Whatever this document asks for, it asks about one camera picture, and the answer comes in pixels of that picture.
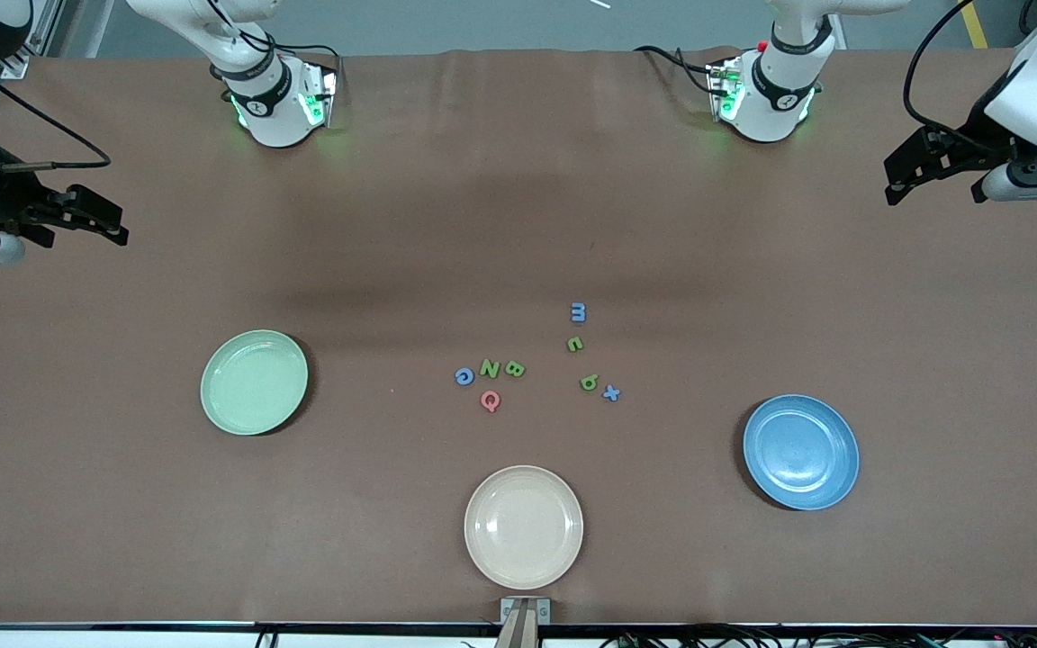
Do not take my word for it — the green plate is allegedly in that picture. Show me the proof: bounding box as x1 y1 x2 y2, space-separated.
201 329 310 437

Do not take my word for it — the blue plate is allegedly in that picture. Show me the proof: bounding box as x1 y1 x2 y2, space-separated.
743 394 861 511

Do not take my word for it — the table cover cloth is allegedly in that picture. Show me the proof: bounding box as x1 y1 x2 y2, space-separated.
0 47 1037 627

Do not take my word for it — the beige plate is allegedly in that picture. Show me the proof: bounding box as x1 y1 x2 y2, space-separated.
464 465 584 590

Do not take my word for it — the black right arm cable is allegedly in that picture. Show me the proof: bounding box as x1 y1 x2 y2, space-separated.
0 58 113 172

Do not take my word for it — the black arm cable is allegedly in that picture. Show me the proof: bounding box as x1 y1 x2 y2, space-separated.
902 0 978 136
0 58 113 172

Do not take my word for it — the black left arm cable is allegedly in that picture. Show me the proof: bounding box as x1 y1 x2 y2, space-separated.
902 0 978 136

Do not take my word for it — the aluminium frame post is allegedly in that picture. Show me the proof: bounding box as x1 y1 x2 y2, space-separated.
0 0 65 80

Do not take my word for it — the black base power cable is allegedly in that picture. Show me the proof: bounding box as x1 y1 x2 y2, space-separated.
634 45 719 95
275 43 341 66

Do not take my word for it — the black cable bundle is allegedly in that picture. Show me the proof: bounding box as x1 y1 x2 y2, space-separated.
600 624 1037 648

